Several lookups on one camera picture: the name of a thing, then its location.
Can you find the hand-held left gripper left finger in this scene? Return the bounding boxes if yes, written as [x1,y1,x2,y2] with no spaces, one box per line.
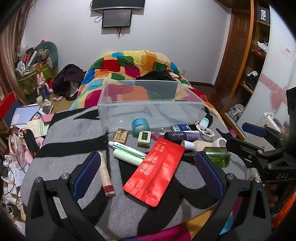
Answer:
[25,151,107,241]

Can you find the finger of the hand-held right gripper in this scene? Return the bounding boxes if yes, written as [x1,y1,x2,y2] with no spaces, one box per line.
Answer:
[242,122,286,149]
[216,128,285,173]

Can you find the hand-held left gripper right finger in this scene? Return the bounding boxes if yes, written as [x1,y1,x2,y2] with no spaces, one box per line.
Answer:
[192,151,272,241]

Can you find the beige tube with red cap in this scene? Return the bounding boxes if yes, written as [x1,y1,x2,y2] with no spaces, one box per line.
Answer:
[98,152,116,197]

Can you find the green glass jar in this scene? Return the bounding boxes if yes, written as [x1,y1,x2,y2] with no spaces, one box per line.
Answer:
[203,147,231,168]

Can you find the beige foundation bottle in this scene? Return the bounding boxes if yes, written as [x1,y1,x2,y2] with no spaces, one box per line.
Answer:
[181,140,213,152]

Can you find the white tape roll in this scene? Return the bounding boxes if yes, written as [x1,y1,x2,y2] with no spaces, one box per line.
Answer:
[211,137,227,149]

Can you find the braided rope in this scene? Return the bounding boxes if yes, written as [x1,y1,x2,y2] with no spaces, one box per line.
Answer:
[194,120,215,139]

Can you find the pale green tube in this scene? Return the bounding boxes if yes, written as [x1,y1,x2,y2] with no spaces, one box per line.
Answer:
[113,149,144,167]

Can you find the white toothpaste tube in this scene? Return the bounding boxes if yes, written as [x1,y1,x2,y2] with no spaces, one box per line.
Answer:
[108,141,147,159]

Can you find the mint green small jar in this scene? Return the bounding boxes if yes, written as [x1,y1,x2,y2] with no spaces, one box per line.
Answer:
[199,117,210,130]

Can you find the black and purple spray bottle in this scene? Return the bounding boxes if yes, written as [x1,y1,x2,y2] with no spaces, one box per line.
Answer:
[164,130,200,142]

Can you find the blue card box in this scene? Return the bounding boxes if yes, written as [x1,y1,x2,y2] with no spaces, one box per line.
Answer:
[171,124,192,132]

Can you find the red foil pouch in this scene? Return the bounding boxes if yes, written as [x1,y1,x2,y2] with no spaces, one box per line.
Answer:
[122,137,186,207]

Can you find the green mahjong tile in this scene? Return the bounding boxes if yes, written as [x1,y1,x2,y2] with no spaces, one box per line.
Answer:
[137,131,152,148]

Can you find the teal tape roll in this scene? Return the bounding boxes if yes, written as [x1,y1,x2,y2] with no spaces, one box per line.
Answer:
[131,118,150,137]

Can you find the clear plastic storage box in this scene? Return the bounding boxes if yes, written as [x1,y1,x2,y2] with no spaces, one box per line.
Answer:
[97,80,205,133]

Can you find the person's right hand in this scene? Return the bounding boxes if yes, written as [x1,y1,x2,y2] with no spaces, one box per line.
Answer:
[264,184,279,207]

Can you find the grey shoes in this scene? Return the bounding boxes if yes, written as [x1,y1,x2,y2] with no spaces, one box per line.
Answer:
[228,104,245,122]

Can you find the grey and black blanket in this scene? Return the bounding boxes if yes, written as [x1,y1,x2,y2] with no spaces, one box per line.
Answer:
[21,105,259,240]

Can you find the black bag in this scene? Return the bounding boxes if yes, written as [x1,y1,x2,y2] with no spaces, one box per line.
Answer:
[245,71,259,90]

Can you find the white sliding wardrobe door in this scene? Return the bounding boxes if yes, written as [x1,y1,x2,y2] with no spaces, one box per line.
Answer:
[236,14,296,144]

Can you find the black and orange device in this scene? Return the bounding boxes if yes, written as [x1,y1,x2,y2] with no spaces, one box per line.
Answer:
[23,129,40,158]

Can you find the green and cream book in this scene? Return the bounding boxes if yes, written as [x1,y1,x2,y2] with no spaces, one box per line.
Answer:
[27,118,50,139]

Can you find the pink plastic object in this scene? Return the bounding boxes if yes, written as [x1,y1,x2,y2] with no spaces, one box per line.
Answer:
[8,134,47,165]

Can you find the pile of papers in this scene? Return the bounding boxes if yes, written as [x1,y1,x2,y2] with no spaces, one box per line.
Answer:
[0,158,30,232]

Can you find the wooden door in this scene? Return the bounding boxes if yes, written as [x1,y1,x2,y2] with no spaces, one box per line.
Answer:
[213,9,252,93]

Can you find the blue notebook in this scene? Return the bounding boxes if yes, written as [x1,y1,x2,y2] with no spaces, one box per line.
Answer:
[10,104,40,127]

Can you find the blue bottle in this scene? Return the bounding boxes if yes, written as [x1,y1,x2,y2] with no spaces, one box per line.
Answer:
[38,85,50,99]

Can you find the dark clothes pile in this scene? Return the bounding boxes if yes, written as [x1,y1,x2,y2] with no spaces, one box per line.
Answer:
[52,64,85,100]

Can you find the wooden wardrobe shelf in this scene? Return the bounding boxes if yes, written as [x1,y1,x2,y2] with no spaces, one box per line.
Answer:
[221,0,271,139]

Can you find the pink rabbit toy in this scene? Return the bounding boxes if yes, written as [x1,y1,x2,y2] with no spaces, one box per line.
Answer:
[36,72,49,90]

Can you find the red box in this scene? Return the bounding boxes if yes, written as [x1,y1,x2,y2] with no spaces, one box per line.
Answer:
[0,91,21,121]

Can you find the green patterned bag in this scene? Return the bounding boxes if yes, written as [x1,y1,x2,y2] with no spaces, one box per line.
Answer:
[17,62,57,95]

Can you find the black clothing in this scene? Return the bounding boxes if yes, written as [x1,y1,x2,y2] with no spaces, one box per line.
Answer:
[135,71,179,81]

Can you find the black box with white lettering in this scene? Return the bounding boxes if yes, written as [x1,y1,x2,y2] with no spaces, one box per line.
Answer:
[257,6,271,26]

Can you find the colourful patchwork quilt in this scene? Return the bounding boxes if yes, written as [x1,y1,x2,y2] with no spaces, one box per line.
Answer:
[69,50,236,241]

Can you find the green neck pillow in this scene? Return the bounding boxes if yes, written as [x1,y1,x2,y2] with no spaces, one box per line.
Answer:
[35,41,59,69]

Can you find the brown curtain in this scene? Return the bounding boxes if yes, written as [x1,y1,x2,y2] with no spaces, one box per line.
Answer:
[0,14,30,105]

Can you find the small wall monitor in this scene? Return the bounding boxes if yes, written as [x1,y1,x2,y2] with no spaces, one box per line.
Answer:
[102,9,133,29]

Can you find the wall television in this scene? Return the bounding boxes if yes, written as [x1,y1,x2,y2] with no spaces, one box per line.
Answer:
[90,0,146,11]

